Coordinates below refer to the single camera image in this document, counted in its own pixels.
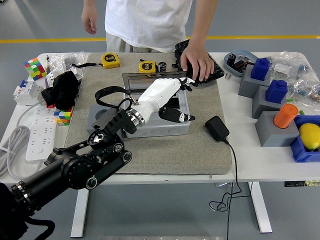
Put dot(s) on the grey electrical box clear lid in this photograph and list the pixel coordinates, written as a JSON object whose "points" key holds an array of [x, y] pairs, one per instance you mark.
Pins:
{"points": [[155, 131]]}

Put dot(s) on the blue storage bin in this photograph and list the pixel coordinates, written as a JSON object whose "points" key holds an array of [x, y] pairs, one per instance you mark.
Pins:
{"points": [[300, 152]]}

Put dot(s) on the yellow lemon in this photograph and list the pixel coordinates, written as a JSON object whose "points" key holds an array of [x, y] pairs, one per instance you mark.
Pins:
{"points": [[310, 136]]}

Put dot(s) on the person's left hand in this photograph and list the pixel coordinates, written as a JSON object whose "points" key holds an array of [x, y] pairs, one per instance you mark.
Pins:
{"points": [[197, 62]]}

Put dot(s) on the black table control panel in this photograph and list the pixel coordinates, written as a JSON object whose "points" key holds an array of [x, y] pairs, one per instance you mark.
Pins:
{"points": [[300, 183]]}

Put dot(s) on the black power adapter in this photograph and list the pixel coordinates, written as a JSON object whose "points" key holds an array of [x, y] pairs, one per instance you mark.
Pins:
{"points": [[217, 127]]}

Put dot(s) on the white circuit breaker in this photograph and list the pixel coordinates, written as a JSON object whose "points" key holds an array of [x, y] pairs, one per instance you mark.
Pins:
{"points": [[25, 92]]}

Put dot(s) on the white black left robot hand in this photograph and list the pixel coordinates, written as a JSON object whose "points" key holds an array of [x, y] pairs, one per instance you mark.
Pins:
{"points": [[160, 92]]}

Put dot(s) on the small red block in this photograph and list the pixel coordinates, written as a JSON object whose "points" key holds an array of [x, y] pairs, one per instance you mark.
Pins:
{"points": [[50, 106]]}

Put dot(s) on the clear plastic bag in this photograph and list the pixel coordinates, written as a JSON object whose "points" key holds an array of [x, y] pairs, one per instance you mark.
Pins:
{"points": [[62, 60]]}

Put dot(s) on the yellow chrome tape measure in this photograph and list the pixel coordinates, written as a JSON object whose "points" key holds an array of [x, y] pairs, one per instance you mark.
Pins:
{"points": [[147, 67]]}

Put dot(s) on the blue plastic block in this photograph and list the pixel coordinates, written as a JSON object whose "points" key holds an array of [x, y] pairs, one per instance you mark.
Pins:
{"points": [[276, 91], [260, 68]]}

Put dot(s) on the small green cylinder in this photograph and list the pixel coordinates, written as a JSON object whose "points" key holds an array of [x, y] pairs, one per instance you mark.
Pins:
{"points": [[302, 112], [289, 100]]}

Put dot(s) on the person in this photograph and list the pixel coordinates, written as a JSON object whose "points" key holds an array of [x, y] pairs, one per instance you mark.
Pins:
{"points": [[147, 22]]}

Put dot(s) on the grey block with round hole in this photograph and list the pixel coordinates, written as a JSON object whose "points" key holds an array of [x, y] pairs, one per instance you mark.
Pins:
{"points": [[92, 118]]}

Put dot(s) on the person's right hand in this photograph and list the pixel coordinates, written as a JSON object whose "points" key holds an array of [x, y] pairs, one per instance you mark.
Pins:
{"points": [[89, 21]]}

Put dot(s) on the black glossy case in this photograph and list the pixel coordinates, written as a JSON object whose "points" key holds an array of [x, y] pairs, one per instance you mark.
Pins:
{"points": [[218, 71]]}

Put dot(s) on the yellow square tape measure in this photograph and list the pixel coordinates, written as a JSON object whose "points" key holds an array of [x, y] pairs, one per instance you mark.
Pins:
{"points": [[110, 60]]}

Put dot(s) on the white purple card box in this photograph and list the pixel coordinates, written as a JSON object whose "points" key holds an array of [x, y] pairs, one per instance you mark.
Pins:
{"points": [[50, 76]]}

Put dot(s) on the black cloth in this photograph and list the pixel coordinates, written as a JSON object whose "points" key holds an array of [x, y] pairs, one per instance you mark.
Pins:
{"points": [[60, 90]]}

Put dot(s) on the clear bag of parts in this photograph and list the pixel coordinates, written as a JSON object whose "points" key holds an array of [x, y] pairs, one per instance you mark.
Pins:
{"points": [[287, 65], [305, 90]]}

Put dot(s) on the large colourful puzzle cube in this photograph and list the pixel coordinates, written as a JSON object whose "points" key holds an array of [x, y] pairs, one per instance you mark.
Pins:
{"points": [[35, 68]]}

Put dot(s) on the white table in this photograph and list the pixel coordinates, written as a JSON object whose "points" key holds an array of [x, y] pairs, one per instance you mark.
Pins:
{"points": [[262, 162]]}

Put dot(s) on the grey-brown mat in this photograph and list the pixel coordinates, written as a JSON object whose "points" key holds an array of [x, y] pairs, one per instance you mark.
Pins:
{"points": [[175, 155]]}

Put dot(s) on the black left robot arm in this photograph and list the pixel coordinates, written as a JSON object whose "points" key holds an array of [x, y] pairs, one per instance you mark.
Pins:
{"points": [[75, 170]]}

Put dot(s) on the brown electronic parts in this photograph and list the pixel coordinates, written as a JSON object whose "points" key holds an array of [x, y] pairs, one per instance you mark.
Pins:
{"points": [[238, 66]]}

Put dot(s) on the light blue tray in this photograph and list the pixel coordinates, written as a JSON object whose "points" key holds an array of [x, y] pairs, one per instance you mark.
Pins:
{"points": [[243, 52]]}

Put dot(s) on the silver screwdriver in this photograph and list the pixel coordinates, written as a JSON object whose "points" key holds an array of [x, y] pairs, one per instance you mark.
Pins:
{"points": [[47, 61]]}

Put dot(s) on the orange cylinder battery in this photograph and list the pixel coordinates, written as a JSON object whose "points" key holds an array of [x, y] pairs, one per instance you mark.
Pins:
{"points": [[285, 116]]}

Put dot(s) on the grey holder block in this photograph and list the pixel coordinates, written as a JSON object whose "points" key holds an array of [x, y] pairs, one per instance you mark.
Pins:
{"points": [[258, 105], [246, 85], [270, 135]]}

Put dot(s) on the black cylinder capacitor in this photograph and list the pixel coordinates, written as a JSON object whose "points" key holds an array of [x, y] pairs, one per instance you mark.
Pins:
{"points": [[163, 67]]}

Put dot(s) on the person's left forearm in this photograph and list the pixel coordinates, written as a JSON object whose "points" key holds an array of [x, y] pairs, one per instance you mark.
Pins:
{"points": [[200, 32]]}

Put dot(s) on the small colourful puzzle cube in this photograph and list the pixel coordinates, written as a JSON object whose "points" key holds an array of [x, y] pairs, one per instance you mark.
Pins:
{"points": [[63, 116]]}

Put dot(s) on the white power strip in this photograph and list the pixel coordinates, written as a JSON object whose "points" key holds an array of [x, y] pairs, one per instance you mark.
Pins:
{"points": [[41, 135]]}

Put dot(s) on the person's right forearm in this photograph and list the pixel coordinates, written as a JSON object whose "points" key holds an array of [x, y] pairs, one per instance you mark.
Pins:
{"points": [[90, 5]]}

